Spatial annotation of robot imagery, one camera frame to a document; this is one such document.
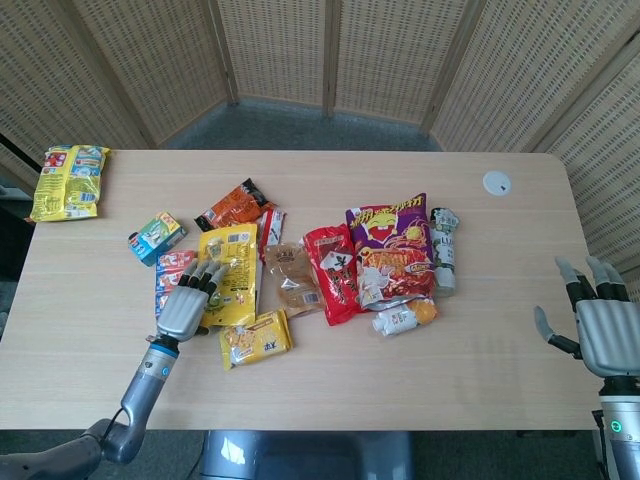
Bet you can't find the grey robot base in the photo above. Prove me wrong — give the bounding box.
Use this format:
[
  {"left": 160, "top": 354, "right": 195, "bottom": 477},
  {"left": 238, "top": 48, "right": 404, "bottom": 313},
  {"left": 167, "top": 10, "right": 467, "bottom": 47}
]
[{"left": 199, "top": 429, "right": 416, "bottom": 480}]

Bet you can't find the yellow cracker packet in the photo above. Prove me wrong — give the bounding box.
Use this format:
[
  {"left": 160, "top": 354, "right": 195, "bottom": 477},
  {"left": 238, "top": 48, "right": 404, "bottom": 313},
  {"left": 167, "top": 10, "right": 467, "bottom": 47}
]
[{"left": 218, "top": 308, "right": 294, "bottom": 372}]

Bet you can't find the woven wooden screen panel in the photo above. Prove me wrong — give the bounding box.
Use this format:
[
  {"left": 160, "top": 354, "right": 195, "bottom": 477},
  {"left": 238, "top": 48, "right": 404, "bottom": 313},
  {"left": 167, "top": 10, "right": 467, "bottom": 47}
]
[
  {"left": 619, "top": 269, "right": 640, "bottom": 304},
  {"left": 429, "top": 0, "right": 640, "bottom": 154},
  {"left": 64, "top": 0, "right": 239, "bottom": 149},
  {"left": 209, "top": 0, "right": 334, "bottom": 116},
  {"left": 532, "top": 49, "right": 640, "bottom": 281},
  {"left": 0, "top": 0, "right": 151, "bottom": 186},
  {"left": 324, "top": 0, "right": 484, "bottom": 139}
]

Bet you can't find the purple chips bag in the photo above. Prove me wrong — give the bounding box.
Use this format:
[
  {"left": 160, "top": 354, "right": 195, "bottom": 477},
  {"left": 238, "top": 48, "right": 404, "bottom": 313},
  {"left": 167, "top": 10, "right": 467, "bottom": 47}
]
[{"left": 344, "top": 192, "right": 436, "bottom": 312}]

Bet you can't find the black equipment beside table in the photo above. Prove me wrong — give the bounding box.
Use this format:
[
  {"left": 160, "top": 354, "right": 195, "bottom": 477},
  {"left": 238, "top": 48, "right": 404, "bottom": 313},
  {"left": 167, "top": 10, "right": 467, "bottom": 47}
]
[{"left": 0, "top": 132, "right": 36, "bottom": 284}]

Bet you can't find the orange black snack packet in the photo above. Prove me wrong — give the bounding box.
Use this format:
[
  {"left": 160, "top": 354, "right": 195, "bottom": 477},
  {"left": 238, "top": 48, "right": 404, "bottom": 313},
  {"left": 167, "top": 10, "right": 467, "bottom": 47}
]
[{"left": 193, "top": 178, "right": 276, "bottom": 234}]

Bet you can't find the red white slim packet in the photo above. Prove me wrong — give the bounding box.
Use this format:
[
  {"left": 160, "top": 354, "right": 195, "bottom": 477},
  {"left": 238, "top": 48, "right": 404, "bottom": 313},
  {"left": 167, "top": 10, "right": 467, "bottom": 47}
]
[{"left": 257, "top": 207, "right": 289, "bottom": 264}]

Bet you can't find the clear packet of brown bread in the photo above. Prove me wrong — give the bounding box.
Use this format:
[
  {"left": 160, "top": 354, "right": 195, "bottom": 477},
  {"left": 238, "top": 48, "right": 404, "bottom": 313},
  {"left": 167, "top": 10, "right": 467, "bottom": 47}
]
[{"left": 263, "top": 242, "right": 324, "bottom": 320}]

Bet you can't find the small blue green box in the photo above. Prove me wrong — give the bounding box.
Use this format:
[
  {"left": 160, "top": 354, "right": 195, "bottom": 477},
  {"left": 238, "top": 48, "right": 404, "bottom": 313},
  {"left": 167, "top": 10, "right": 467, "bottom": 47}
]
[{"left": 127, "top": 210, "right": 190, "bottom": 268}]

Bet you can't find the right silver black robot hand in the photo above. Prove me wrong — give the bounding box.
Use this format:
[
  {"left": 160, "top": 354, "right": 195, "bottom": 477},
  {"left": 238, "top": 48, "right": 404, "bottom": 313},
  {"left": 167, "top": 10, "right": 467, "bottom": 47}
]
[{"left": 533, "top": 255, "right": 640, "bottom": 379}]

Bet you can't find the yellow green snack bag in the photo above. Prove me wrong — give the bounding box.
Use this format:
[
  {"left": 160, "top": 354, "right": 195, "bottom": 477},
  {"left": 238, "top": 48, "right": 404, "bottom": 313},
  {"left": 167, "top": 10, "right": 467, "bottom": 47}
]
[{"left": 198, "top": 223, "right": 260, "bottom": 329}]

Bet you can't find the white round table grommet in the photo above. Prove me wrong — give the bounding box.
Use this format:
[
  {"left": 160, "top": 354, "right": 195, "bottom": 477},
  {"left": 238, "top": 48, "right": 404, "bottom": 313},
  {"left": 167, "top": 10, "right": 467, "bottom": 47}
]
[{"left": 482, "top": 170, "right": 514, "bottom": 197}]

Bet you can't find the red four-pack snack box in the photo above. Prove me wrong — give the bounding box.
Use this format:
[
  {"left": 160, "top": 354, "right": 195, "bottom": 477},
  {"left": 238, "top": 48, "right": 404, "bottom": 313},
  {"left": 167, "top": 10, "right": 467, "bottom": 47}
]
[{"left": 155, "top": 249, "right": 199, "bottom": 321}]

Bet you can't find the large yellow snack bag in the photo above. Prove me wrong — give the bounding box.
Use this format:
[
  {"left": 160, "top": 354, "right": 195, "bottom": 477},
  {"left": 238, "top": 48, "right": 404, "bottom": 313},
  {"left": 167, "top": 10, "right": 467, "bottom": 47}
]
[{"left": 29, "top": 143, "right": 112, "bottom": 223}]

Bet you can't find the red snack bag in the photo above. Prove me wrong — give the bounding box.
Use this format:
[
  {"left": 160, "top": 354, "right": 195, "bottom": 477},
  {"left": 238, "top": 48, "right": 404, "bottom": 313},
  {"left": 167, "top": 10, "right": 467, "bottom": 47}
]
[{"left": 302, "top": 223, "right": 371, "bottom": 327}]

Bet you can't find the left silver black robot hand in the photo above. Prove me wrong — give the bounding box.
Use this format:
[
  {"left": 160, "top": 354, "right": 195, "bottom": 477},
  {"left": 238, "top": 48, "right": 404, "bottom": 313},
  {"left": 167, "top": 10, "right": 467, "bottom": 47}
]
[{"left": 157, "top": 259, "right": 231, "bottom": 344}]

